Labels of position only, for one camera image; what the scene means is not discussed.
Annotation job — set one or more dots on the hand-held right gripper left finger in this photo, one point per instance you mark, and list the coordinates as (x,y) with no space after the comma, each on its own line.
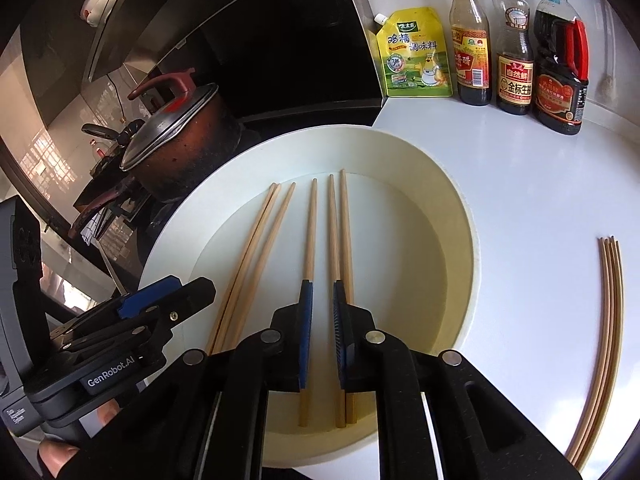
(306,335)

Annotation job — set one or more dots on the slim yellow-cap vinegar bottle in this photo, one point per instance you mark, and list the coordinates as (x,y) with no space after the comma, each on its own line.
(470,50)

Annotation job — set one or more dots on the pile of wooden chopsticks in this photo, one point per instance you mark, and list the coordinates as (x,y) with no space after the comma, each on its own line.
(614,310)

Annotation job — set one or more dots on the black range hood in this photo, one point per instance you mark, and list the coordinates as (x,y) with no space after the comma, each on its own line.
(280,35)

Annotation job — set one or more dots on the yellow seasoning pouch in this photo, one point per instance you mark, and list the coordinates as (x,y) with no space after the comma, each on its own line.
(415,55)

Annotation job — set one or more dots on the long wooden chopstick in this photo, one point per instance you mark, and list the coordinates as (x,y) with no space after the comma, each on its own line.
(346,230)
(250,259)
(240,270)
(333,230)
(261,260)
(311,230)

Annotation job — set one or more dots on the black gas stove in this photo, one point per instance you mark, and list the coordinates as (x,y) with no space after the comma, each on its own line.
(110,205)

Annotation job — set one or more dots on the white plastic basin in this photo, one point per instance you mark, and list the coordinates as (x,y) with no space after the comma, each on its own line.
(400,240)

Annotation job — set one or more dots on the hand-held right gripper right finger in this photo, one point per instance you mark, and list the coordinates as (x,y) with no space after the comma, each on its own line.
(340,330)

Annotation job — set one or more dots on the brown pot with lid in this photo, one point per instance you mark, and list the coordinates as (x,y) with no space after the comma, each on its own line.
(190,145)

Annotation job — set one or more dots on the person's left hand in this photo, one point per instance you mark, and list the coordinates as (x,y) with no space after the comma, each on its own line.
(57,460)

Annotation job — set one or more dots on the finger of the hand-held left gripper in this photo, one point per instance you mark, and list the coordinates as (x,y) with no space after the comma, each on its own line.
(150,297)
(192,300)

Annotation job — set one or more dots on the white hanging brush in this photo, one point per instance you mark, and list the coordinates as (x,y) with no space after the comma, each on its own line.
(609,85)

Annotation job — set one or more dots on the yellow-cap soy sauce bottle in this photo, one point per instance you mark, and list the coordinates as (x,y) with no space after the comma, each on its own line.
(514,60)

